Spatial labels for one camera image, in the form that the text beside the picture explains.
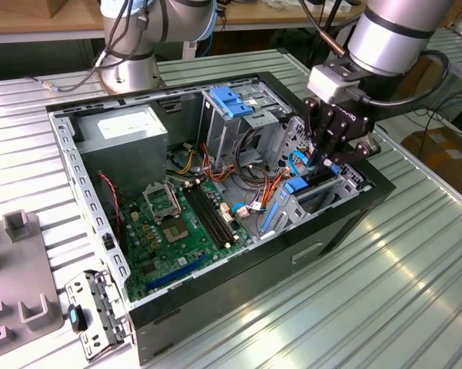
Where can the grey parts rack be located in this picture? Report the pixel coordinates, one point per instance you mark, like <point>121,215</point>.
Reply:
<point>19,269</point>

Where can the grey metal disk bay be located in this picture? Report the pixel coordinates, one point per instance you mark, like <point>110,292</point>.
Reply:
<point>292,213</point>

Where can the black latch with blue tab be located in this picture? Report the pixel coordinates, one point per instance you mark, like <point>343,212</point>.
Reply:
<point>75,317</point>

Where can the wooden desk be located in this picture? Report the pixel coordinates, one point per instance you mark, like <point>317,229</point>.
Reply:
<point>253,13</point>

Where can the grey optical drive cage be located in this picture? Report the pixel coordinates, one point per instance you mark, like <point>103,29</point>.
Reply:
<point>223,138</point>

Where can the hard disk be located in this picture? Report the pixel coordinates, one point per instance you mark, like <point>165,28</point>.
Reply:
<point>294,186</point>

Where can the black RAM slot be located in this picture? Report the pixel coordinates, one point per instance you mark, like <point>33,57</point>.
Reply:
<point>214,215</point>
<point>201,215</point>

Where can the blue expansion slot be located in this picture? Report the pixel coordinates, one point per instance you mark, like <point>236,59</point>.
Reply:
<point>177,273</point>

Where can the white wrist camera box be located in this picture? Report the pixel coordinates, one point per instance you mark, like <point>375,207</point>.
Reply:
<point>326,84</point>

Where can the grey power supply unit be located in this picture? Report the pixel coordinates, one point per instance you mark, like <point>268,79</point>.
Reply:
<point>123,161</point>

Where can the CPU socket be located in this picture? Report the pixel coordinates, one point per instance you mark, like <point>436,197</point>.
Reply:
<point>175,230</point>

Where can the blue plastic drive latch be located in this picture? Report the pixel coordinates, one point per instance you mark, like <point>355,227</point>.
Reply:
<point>227,100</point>

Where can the green motherboard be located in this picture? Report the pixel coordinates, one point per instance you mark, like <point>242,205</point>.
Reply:
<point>157,261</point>

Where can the brown cardboard box on floor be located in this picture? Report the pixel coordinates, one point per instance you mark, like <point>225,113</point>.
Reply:
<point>446,153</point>

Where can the black open PC case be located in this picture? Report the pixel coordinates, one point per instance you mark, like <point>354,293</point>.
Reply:
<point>234,284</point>

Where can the metal expansion bracket plate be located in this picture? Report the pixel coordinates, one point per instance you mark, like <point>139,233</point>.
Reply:
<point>78,288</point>

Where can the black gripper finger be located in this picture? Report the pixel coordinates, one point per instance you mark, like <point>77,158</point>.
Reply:
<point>324,130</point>
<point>363,150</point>

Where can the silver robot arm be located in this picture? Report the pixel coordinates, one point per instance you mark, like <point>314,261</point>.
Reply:
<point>388,38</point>

